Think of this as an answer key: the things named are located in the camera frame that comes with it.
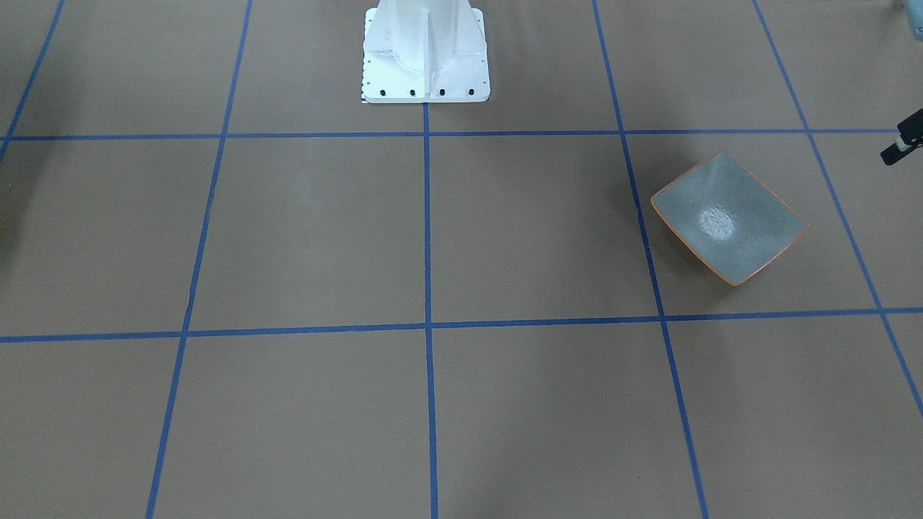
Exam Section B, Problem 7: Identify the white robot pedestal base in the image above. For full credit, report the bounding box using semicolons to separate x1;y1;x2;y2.
361;1;491;103

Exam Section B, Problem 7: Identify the grey square plate orange rim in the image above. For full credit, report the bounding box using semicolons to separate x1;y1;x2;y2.
650;150;810;287

